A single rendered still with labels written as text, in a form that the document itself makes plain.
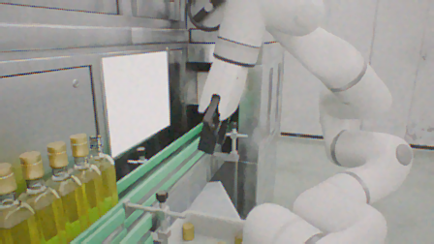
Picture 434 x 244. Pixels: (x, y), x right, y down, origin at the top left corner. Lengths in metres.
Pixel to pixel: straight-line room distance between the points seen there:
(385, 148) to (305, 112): 3.63
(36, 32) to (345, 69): 0.66
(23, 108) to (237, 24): 0.51
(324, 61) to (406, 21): 3.66
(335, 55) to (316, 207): 0.28
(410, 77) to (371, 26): 0.76
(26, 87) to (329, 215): 0.67
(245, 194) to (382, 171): 1.07
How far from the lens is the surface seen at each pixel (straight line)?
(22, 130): 0.80
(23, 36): 0.80
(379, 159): 0.68
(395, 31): 4.24
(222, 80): 0.50
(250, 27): 0.50
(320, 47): 0.64
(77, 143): 0.71
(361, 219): 0.54
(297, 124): 4.34
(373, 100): 0.66
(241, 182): 1.63
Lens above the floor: 1.37
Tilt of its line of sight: 17 degrees down
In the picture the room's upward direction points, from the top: straight up
